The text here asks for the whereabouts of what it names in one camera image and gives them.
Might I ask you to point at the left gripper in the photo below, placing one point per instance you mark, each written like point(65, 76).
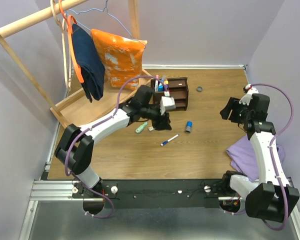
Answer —
point(161, 122)

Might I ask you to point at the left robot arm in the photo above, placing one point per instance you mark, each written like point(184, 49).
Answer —
point(76, 145)

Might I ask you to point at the orange patterned garment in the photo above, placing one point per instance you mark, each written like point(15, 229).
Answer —
point(121, 56)

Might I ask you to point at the white dark-blue marker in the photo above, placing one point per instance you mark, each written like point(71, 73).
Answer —
point(169, 140)

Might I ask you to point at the beige hanger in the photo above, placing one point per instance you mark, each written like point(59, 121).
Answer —
point(67, 66)

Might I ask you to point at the green correction tape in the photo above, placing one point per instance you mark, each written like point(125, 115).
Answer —
point(141, 127)

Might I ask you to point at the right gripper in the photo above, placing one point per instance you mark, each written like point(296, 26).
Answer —
point(233, 103)

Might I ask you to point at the blue grey glue stick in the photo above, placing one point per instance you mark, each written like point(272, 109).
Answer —
point(188, 127)

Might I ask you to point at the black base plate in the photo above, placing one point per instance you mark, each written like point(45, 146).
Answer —
point(168, 193)

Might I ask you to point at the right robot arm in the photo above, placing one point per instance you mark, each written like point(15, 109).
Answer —
point(272, 198)

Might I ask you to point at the grey round cap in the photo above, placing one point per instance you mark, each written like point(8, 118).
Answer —
point(199, 89)

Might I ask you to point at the purple cloth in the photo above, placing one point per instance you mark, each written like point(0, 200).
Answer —
point(243, 158)

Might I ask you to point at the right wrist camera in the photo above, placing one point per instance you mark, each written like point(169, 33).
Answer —
point(249, 91)

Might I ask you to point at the white pink marker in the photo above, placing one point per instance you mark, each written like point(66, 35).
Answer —
point(156, 83)

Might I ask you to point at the brown wooden desk organizer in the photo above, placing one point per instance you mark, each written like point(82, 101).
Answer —
point(178, 89)

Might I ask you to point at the navy blue garment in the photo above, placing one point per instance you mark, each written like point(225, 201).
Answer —
point(92, 68)

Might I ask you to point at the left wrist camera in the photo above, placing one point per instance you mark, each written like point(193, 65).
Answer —
point(167, 103)

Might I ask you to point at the blue wire hanger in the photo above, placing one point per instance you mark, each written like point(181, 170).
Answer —
point(117, 17)

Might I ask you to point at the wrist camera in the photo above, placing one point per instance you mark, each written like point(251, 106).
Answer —
point(249, 91)
point(167, 103)

